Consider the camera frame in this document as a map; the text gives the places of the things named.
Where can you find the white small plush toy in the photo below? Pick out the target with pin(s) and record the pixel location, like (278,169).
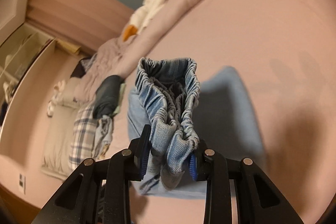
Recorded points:
(57,93)

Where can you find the pink curtain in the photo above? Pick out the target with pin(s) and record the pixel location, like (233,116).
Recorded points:
(88,23)

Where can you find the plaid pillow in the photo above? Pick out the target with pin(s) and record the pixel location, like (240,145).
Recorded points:
(82,142)

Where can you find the dark blue folded garment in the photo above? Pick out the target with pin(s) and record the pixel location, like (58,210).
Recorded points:
(107,96)

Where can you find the white shelf unit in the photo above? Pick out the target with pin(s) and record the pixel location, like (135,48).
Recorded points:
(21,53)

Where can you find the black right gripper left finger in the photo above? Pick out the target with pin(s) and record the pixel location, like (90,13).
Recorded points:
(98,191)

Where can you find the pink quilted comforter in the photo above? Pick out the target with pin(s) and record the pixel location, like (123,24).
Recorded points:
(116,57)

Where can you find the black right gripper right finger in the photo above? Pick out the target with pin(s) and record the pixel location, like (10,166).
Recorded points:
(258,200)

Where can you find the light blue denim pants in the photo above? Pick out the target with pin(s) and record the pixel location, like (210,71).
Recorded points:
(182,112)

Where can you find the light blue crumpled garment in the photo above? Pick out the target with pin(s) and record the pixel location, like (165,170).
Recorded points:
(102,137)

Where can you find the pale green folded cloth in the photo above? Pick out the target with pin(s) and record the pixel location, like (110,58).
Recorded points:
(120,99)

